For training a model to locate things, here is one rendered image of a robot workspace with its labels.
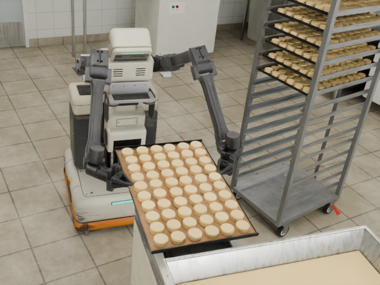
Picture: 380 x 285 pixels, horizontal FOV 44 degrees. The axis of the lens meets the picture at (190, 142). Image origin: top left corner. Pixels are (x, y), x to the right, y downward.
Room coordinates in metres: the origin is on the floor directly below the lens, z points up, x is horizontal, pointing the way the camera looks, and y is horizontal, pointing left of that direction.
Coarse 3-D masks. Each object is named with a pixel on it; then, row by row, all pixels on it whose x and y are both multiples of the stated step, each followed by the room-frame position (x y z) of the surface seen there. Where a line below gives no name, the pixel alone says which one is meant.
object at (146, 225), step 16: (128, 176) 1.54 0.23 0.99; (144, 176) 1.55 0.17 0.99; (160, 176) 1.56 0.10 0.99; (176, 176) 1.58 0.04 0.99; (192, 176) 1.59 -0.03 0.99; (208, 176) 1.61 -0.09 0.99; (176, 208) 1.39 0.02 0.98; (192, 208) 1.40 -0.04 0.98; (208, 208) 1.41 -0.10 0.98; (224, 208) 1.43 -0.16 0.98; (240, 208) 1.44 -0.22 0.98; (144, 224) 1.28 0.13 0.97; (208, 240) 1.25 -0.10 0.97
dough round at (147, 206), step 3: (144, 201) 1.38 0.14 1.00; (147, 201) 1.38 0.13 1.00; (150, 201) 1.38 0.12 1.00; (144, 204) 1.36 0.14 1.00; (147, 204) 1.37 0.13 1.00; (150, 204) 1.37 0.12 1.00; (153, 204) 1.37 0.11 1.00; (141, 207) 1.36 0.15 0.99; (144, 207) 1.35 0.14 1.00; (147, 207) 1.35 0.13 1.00; (150, 207) 1.35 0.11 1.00; (153, 207) 1.36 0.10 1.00; (144, 210) 1.35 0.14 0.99; (147, 210) 1.34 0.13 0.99; (150, 210) 1.35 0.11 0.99; (153, 210) 1.35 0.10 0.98
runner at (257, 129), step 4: (288, 116) 2.99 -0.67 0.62; (292, 116) 3.02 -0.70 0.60; (296, 116) 3.05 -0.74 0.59; (300, 116) 3.07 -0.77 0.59; (276, 120) 2.91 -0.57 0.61; (280, 120) 2.95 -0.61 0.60; (284, 120) 2.97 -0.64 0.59; (288, 120) 2.98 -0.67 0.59; (292, 120) 2.99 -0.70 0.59; (264, 124) 2.84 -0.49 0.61; (268, 124) 2.87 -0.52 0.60; (272, 124) 2.89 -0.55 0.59; (276, 124) 2.90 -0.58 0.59; (280, 124) 2.91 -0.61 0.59; (248, 128) 2.75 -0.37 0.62; (252, 128) 2.77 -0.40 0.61; (256, 128) 2.79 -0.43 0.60; (260, 128) 2.82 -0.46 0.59; (264, 128) 2.82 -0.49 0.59; (268, 128) 2.83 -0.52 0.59; (244, 132) 2.72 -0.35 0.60; (248, 132) 2.74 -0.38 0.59; (252, 132) 2.75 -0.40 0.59
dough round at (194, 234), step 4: (192, 228) 1.27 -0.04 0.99; (196, 228) 1.28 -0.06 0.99; (188, 232) 1.25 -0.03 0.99; (192, 232) 1.25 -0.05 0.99; (196, 232) 1.26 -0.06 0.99; (200, 232) 1.26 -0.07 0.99; (188, 236) 1.24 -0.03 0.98; (192, 236) 1.24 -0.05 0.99; (196, 236) 1.24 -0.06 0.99; (200, 236) 1.24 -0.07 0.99; (192, 240) 1.23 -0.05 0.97; (196, 240) 1.23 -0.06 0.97
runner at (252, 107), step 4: (284, 96) 2.93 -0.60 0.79; (288, 96) 2.96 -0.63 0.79; (292, 96) 2.99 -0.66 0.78; (296, 96) 3.01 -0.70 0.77; (300, 96) 3.02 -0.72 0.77; (268, 100) 2.83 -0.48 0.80; (272, 100) 2.86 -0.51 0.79; (276, 100) 2.88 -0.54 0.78; (280, 100) 2.91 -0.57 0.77; (284, 100) 2.92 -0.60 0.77; (288, 100) 2.93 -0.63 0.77; (256, 104) 2.76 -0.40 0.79; (260, 104) 2.79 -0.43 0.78; (264, 104) 2.81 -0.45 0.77; (268, 104) 2.83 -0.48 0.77; (272, 104) 2.84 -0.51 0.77; (276, 104) 2.85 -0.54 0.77; (248, 108) 2.72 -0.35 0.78; (252, 108) 2.74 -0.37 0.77; (256, 108) 2.75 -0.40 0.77; (260, 108) 2.76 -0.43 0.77
